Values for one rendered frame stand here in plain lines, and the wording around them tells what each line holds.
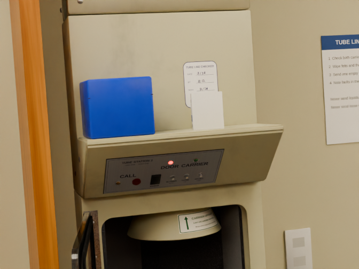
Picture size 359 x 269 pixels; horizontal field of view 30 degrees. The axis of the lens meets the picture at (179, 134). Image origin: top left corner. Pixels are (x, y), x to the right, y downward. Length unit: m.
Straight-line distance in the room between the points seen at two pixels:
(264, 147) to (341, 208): 0.70
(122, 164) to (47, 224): 0.15
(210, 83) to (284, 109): 0.55
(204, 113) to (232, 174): 0.12
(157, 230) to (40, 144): 0.29
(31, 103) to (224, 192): 0.38
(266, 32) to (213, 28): 0.51
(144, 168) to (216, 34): 0.28
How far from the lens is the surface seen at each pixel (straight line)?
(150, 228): 1.20
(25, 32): 1.03
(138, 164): 1.05
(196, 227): 1.20
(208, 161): 1.09
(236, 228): 1.25
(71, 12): 1.13
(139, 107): 1.02
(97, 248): 1.14
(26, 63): 1.02
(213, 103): 1.08
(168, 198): 1.15
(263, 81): 1.67
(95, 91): 1.01
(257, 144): 1.09
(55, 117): 1.55
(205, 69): 1.17
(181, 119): 1.15
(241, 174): 1.14
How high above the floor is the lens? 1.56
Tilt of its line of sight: 3 degrees down
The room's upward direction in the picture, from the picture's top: 4 degrees counter-clockwise
